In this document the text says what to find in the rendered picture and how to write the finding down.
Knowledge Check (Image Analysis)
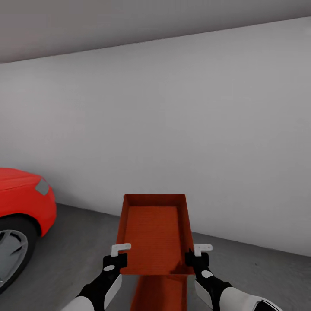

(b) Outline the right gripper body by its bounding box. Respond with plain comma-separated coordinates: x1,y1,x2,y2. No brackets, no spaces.
185,251,209,268

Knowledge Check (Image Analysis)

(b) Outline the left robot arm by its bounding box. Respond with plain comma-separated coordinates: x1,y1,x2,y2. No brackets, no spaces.
61,243,132,311

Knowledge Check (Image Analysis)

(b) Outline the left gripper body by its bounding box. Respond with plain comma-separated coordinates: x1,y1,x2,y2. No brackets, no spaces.
103,253,127,268

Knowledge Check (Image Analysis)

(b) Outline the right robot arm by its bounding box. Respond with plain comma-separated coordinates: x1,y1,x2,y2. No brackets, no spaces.
185,244,283,311

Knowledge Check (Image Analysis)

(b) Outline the storage box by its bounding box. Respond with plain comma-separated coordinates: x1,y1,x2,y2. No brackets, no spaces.
130,275,188,311
116,194,195,276

